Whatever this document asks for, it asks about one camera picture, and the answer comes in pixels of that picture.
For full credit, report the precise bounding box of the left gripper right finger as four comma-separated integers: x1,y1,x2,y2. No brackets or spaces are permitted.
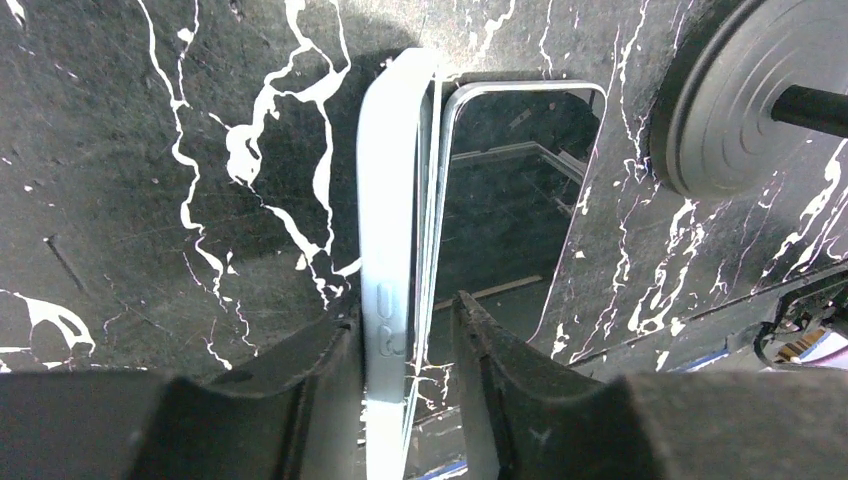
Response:
453,292,847,479

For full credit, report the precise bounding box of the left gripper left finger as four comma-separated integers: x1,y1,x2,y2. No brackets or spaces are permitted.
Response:
1,313,361,479

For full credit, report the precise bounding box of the white-edged black smartphone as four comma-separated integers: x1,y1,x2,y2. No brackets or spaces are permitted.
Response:
404,79,608,480

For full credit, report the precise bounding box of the light blue phone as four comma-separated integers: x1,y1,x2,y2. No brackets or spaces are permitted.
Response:
356,48,438,479

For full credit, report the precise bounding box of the black stand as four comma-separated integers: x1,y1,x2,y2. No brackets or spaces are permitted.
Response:
649,0,847,199

